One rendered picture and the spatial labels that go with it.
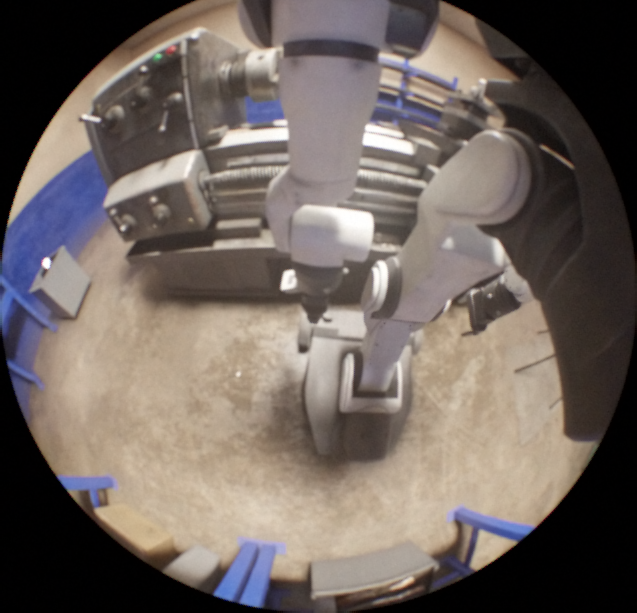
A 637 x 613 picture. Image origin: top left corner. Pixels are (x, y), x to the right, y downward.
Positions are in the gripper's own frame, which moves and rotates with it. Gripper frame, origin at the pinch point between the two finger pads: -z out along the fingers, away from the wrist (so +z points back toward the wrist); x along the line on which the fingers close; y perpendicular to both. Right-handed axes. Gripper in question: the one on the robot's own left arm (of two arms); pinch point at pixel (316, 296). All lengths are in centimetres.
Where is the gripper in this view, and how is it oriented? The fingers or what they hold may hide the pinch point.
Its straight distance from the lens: 46.4
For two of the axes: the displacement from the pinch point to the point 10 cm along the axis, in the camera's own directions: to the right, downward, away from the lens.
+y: -9.9, -1.2, 0.2
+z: 0.3, -3.8, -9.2
